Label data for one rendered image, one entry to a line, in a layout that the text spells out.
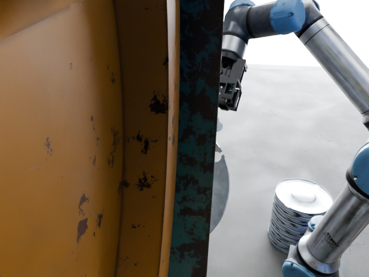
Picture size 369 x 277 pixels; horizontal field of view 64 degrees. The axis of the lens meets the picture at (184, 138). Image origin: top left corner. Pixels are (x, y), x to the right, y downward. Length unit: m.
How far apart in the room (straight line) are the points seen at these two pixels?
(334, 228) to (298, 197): 0.90
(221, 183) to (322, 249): 0.36
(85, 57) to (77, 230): 0.10
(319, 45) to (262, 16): 0.17
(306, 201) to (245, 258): 0.45
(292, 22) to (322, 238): 0.53
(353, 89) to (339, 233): 0.34
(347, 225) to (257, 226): 1.19
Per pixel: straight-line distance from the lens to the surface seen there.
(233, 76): 0.71
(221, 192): 0.65
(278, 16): 0.71
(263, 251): 1.83
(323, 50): 0.82
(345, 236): 0.84
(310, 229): 1.06
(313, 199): 1.74
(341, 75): 0.81
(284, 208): 1.67
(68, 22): 0.17
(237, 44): 0.74
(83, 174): 0.19
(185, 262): 0.39
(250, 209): 2.06
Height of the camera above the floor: 1.37
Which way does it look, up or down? 29 degrees down
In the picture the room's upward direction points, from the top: straight up
